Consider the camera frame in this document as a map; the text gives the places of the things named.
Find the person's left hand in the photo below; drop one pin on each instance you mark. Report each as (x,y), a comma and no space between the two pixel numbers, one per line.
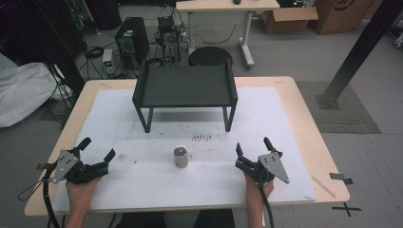
(81,190)

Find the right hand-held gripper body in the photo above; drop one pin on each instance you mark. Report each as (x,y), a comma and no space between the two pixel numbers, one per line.
(263,167)

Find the black computer tower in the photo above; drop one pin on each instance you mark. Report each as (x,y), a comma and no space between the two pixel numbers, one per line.
(131,39)

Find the black tape strip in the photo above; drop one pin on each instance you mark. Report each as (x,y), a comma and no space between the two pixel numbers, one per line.
(341,178)

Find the grey floor mat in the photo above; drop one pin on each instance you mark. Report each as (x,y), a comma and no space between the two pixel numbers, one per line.
(345,110)

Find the large cardboard box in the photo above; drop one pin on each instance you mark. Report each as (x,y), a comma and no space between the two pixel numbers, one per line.
(340,15)

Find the person's dark trousers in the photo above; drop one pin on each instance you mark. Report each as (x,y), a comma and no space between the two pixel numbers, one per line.
(177,219)

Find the white cloth sheet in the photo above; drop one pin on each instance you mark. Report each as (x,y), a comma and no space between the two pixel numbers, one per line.
(25,88)

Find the white foam mat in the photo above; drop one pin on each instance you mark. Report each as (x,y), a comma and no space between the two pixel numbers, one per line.
(190,171)

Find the open computer case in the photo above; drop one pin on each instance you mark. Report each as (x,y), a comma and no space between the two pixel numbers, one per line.
(169,39)

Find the black curtain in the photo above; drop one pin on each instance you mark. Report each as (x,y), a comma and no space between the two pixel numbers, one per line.
(38,38)

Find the black round stool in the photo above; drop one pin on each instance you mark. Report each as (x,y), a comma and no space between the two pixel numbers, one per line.
(210,56)

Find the white leg desk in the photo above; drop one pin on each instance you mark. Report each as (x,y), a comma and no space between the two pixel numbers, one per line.
(228,12)

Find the small grey metal can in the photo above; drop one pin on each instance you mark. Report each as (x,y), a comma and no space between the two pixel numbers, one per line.
(181,156)

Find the small white power box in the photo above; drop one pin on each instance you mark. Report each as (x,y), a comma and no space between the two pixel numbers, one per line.
(108,60)

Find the black metal stand post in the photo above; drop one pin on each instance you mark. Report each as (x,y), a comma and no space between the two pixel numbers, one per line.
(355,57)

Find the black metal shelf rack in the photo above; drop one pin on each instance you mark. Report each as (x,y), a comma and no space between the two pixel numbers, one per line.
(187,86)

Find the person's right hand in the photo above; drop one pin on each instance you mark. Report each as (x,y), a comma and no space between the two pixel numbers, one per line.
(257,192)

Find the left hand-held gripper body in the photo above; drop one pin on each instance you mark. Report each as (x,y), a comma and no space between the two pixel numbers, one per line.
(73,168)

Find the open cardboard box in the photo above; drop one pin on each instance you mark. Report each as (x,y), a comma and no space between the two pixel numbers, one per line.
(286,19)

